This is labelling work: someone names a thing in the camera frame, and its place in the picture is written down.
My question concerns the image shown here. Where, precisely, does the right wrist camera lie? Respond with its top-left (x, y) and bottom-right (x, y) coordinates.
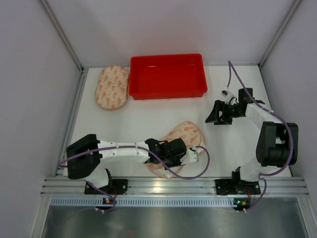
top-left (221, 88), bottom-right (237, 105)

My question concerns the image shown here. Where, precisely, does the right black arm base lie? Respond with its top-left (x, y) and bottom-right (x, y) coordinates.
top-left (215, 178), bottom-right (261, 196)

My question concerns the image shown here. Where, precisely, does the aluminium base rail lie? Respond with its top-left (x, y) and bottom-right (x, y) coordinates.
top-left (41, 176), bottom-right (309, 208)

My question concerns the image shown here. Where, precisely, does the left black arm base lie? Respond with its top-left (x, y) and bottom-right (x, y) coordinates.
top-left (84, 178), bottom-right (128, 195)

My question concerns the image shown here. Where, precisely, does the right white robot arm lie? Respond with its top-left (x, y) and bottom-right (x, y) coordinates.
top-left (205, 88), bottom-right (298, 185)

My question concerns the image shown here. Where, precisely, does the pink floral laundry bag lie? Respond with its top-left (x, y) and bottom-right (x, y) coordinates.
top-left (95, 65), bottom-right (129, 110)
top-left (146, 121), bottom-right (206, 179)

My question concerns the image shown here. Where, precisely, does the red plastic bin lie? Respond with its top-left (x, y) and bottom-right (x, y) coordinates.
top-left (129, 54), bottom-right (208, 100)

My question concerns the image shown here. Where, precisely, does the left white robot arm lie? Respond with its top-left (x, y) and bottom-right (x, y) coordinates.
top-left (66, 134), bottom-right (187, 188)

